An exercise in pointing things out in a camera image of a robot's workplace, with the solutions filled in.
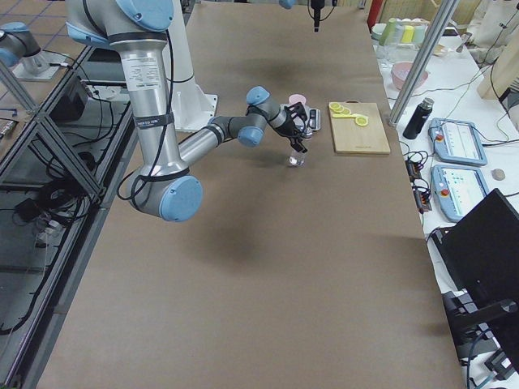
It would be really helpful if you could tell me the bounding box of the bamboo cutting board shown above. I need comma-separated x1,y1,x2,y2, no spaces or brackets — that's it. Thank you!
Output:
328,101,390,155

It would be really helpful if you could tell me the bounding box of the yellow cup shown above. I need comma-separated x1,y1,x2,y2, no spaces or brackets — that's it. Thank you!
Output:
399,25,414,44

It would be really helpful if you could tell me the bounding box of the glass sauce bottle metal spout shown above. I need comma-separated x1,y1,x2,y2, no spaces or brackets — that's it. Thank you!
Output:
288,127,313,167

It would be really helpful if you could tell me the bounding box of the black water bottle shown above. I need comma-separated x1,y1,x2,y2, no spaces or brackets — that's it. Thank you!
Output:
402,97,434,139

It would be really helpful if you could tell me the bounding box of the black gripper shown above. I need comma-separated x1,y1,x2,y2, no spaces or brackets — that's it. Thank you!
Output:
275,111,307,153
307,0,337,32

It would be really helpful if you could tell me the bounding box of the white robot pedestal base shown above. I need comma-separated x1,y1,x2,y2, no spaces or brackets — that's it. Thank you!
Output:
163,0,218,132

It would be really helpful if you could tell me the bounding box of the black power strip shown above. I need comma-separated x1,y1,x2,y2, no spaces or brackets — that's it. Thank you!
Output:
405,159,432,214

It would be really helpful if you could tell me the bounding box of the black monitor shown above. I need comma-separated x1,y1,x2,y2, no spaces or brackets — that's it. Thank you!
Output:
433,189,518,367

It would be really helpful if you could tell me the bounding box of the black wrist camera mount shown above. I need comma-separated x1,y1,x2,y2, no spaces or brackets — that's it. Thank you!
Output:
284,102,307,127

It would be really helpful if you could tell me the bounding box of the round brown coaster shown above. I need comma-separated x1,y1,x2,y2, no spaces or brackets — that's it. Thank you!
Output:
491,169,506,181

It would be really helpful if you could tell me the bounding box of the yellow plastic knife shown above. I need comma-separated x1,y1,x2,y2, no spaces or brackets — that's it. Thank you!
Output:
332,113,358,119

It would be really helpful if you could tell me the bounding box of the lemon slice near board centre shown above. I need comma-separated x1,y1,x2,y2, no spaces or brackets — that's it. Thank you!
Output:
354,116,369,127

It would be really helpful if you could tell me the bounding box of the blue teach pendant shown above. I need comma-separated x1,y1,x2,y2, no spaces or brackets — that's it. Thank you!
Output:
428,118,487,166
431,164,489,223

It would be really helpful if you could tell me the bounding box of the upper blue teach pendant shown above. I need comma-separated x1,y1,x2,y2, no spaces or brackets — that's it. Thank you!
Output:
428,118,487,166

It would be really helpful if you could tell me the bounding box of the green cup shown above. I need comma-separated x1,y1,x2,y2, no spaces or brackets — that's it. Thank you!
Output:
379,18,399,46

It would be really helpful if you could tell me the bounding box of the pink plastic cup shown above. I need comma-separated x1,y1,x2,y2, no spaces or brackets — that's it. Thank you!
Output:
288,94,307,111

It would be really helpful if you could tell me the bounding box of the lower blue teach pendant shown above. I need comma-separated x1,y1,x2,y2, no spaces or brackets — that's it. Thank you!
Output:
431,164,489,223

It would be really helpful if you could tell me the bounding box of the pink bowl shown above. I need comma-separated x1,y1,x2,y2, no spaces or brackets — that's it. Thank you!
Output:
391,62,429,90

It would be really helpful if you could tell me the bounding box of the grey digital kitchen scale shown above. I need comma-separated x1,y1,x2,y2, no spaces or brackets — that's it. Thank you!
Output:
304,105,321,131

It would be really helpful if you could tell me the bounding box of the aluminium frame post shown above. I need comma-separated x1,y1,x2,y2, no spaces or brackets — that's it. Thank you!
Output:
388,0,460,127

